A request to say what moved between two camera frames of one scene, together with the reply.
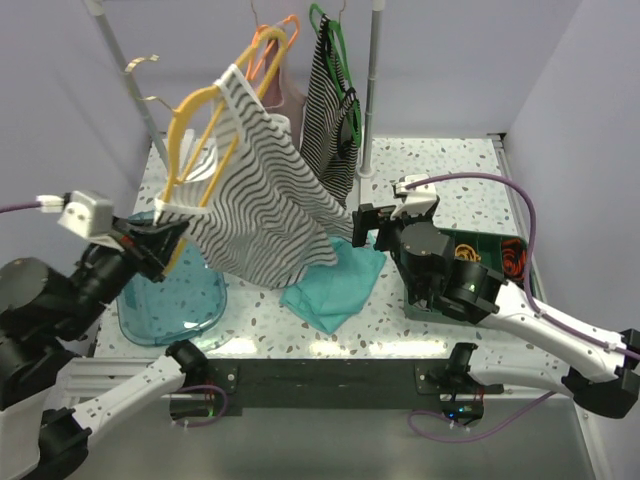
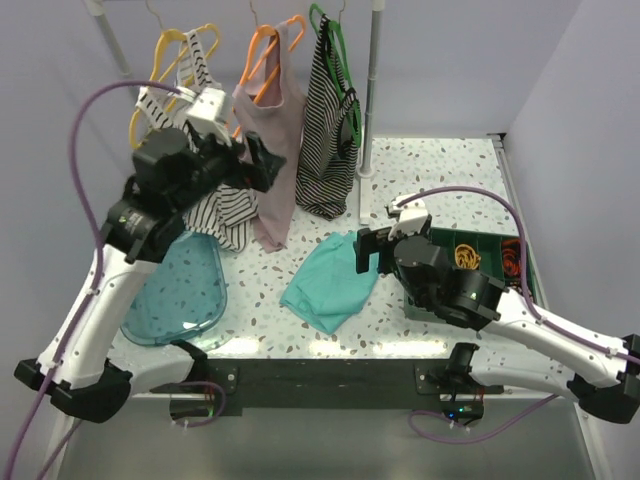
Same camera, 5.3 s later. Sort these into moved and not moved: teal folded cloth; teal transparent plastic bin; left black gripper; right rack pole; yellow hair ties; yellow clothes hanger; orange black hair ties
Moved: left black gripper; yellow clothes hanger
Not moved: orange black hair ties; yellow hair ties; right rack pole; teal transparent plastic bin; teal folded cloth
